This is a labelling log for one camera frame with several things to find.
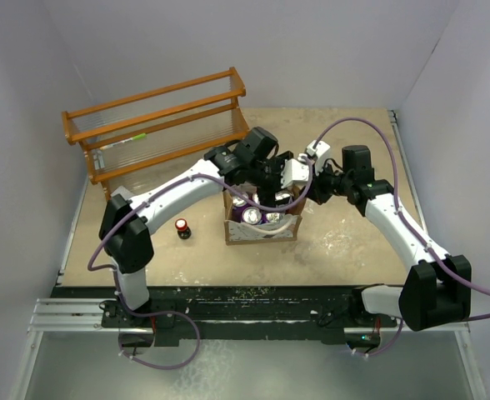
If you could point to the orange wooden rack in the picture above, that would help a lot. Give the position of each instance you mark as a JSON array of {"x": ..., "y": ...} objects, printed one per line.
[{"x": 179, "y": 119}]

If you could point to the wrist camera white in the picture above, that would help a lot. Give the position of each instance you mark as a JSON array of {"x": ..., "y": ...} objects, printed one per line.
[
  {"x": 319, "y": 152},
  {"x": 296, "y": 171}
]

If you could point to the aluminium frame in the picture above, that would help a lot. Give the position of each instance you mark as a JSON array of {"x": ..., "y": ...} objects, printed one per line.
[{"x": 74, "y": 357}]

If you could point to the green marker pen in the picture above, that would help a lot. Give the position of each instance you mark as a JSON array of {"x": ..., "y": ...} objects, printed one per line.
[{"x": 124, "y": 141}]

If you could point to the purple soda can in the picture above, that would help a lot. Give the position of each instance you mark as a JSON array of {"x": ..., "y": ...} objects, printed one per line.
[
  {"x": 273, "y": 217},
  {"x": 238, "y": 206},
  {"x": 252, "y": 216}
]

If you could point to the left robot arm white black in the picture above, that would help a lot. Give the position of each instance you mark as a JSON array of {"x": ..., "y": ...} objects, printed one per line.
[{"x": 129, "y": 222}]

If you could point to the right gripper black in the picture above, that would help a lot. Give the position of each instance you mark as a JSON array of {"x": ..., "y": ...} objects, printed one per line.
[{"x": 316, "y": 191}]

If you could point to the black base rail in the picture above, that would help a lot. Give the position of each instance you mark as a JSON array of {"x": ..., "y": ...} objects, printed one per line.
[{"x": 294, "y": 313}]

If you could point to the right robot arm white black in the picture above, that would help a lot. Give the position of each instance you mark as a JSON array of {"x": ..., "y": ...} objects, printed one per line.
[{"x": 429, "y": 297}]

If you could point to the red soda can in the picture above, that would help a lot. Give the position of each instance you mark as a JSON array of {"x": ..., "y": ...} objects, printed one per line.
[{"x": 283, "y": 198}]

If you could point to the small dark sauce bottle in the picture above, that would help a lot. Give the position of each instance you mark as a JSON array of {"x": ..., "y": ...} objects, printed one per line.
[{"x": 183, "y": 230}]

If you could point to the white box on rack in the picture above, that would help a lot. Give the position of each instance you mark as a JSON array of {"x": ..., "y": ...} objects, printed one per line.
[{"x": 123, "y": 192}]

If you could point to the canvas bag with rope handles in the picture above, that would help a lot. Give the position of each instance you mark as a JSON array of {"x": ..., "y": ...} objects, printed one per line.
[{"x": 238, "y": 232}]

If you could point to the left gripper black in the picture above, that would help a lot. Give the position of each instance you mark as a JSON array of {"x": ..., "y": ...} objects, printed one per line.
[{"x": 267, "y": 198}]

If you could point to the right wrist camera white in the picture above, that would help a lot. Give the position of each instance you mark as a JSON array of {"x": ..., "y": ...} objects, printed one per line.
[{"x": 319, "y": 152}]

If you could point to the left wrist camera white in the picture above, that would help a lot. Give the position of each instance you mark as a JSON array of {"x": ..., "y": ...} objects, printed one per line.
[{"x": 296, "y": 171}]

